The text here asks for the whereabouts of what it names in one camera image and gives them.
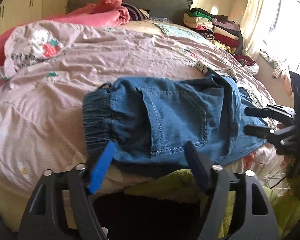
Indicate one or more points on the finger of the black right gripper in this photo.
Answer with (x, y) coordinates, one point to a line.
(259, 132)

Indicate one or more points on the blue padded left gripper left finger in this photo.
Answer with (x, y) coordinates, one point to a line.
(99, 170)

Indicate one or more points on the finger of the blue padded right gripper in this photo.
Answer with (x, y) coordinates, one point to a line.
(276, 112)

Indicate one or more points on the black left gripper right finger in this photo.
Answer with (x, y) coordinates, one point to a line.
(200, 165)

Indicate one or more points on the blue denim lace-trimmed pants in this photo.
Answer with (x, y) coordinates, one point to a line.
(150, 120)

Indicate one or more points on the striped cloth on windowsill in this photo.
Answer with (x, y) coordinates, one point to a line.
(280, 66)

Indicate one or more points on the white red clothes heap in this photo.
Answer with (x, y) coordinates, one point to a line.
(247, 63)

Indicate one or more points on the green fleece sleeve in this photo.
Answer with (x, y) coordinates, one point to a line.
(232, 205)

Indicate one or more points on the pink strawberry print duvet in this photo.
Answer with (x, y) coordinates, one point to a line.
(50, 66)

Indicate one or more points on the stack of folded clothes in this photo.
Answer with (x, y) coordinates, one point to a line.
(217, 29)

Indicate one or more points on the cream curtain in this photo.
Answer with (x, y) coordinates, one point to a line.
(255, 25)

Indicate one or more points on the light blue lace cloth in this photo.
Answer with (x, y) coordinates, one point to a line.
(173, 31)

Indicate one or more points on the red pink blanket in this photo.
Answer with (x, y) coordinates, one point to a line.
(104, 13)

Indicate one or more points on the striped purple pillow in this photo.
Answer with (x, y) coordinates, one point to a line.
(135, 13)

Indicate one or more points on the cream wardrobe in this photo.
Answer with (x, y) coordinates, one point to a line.
(18, 12)

